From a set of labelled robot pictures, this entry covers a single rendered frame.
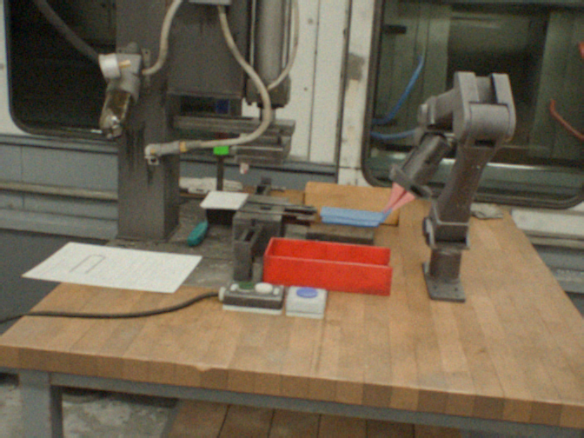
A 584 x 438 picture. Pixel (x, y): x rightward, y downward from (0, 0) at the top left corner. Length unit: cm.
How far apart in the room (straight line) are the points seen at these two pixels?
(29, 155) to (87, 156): 20
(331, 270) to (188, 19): 59
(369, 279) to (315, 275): 10
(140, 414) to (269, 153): 144
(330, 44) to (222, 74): 70
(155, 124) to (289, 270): 44
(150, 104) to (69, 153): 90
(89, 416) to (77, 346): 154
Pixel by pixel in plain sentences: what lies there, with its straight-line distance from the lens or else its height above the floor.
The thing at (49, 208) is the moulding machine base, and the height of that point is 73.
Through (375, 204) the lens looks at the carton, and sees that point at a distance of 183.
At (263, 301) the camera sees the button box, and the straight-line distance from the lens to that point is 126.
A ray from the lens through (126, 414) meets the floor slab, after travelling 269.
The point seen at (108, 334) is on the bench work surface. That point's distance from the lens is 119.
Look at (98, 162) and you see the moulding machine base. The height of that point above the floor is 91.
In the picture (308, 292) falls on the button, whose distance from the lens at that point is 127.
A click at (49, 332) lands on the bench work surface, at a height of 90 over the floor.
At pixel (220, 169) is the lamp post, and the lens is 186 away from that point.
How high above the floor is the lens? 142
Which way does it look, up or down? 16 degrees down
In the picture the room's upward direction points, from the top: 4 degrees clockwise
